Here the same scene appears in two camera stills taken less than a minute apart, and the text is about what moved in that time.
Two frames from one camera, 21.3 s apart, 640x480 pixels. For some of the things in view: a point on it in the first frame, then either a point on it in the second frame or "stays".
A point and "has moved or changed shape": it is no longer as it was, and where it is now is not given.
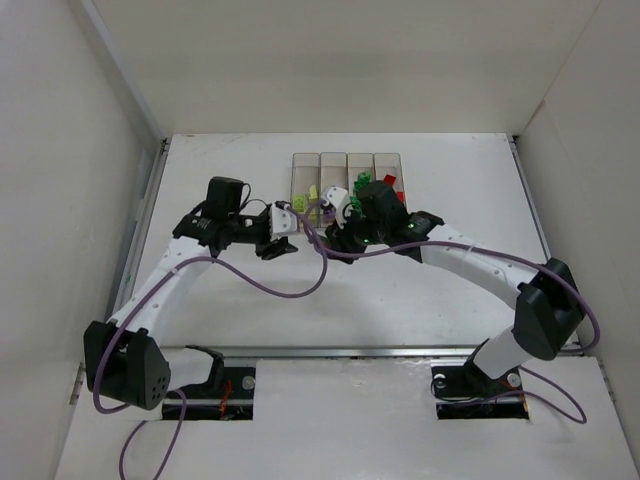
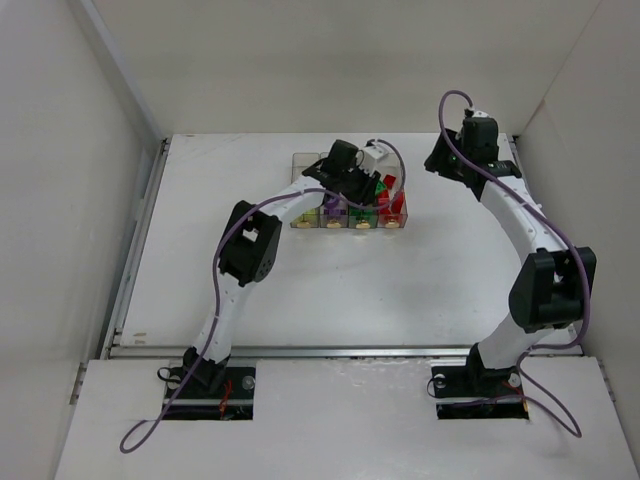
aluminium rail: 345,350 stays
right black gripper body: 338,236 → 439,157
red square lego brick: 389,179 stays
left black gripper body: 272,245 → 367,185
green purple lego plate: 328,216 has moved or changed shape
